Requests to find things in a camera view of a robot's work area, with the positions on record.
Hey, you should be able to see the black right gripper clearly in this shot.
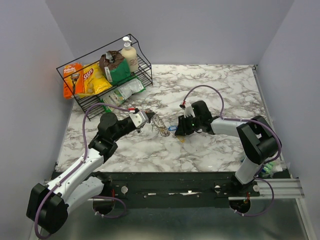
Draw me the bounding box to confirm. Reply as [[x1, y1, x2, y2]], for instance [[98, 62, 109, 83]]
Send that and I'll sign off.
[[174, 113, 202, 137]]

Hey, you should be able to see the yellow key tag with key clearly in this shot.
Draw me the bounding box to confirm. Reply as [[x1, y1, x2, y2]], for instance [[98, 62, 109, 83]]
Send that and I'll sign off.
[[177, 136, 185, 143]]

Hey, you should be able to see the blue key tag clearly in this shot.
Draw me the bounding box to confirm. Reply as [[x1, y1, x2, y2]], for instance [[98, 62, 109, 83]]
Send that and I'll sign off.
[[168, 125, 178, 132]]

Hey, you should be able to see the large metal key ring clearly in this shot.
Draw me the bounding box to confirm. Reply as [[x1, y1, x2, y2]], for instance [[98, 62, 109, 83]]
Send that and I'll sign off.
[[144, 107, 171, 137]]

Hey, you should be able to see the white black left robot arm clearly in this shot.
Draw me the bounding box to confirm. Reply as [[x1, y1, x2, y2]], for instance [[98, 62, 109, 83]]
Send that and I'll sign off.
[[26, 109, 155, 239]]

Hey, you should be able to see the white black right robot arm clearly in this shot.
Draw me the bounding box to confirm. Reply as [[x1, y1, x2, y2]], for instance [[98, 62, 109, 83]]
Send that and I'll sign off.
[[174, 100, 282, 196]]

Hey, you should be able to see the white green snack pouch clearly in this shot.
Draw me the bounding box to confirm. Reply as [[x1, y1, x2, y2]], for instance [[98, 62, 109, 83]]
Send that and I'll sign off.
[[100, 78, 145, 107]]

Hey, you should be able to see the yellow chips bag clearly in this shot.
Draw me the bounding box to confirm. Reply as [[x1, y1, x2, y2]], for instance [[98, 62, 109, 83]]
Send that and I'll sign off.
[[78, 63, 112, 98]]

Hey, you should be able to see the green brown bag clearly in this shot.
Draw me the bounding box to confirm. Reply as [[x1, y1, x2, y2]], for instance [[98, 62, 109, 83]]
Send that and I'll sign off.
[[98, 51, 131, 86]]

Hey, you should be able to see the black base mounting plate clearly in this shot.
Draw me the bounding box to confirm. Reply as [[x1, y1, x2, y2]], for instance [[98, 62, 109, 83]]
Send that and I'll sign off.
[[51, 171, 261, 210]]

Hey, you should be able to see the cream lotion pump bottle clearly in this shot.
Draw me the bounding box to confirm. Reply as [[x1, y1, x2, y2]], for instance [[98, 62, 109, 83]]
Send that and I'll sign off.
[[121, 36, 139, 73]]

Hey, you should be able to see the orange razor package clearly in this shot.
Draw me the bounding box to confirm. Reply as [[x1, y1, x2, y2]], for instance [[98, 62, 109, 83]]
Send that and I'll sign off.
[[63, 63, 85, 99]]

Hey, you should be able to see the blue green toothbrush pack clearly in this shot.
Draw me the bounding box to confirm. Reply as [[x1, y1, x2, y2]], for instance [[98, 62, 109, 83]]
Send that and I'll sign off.
[[241, 157, 276, 179]]

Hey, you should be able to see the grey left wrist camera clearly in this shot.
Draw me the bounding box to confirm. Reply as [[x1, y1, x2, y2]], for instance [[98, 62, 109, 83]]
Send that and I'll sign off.
[[129, 111, 149, 129]]

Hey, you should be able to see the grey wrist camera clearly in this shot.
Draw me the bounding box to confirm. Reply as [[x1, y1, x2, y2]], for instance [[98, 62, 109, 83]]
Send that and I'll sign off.
[[179, 101, 194, 118], [129, 111, 149, 129]]

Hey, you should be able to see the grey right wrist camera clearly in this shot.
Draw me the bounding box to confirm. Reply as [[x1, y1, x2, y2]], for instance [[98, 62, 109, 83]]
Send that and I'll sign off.
[[179, 101, 194, 118]]

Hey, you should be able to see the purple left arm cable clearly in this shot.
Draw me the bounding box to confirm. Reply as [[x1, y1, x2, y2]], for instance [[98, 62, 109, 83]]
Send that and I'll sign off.
[[33, 102, 137, 238]]

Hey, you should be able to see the black wire rack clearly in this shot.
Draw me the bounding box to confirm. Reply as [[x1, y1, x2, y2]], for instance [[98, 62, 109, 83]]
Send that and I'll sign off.
[[56, 33, 153, 120]]

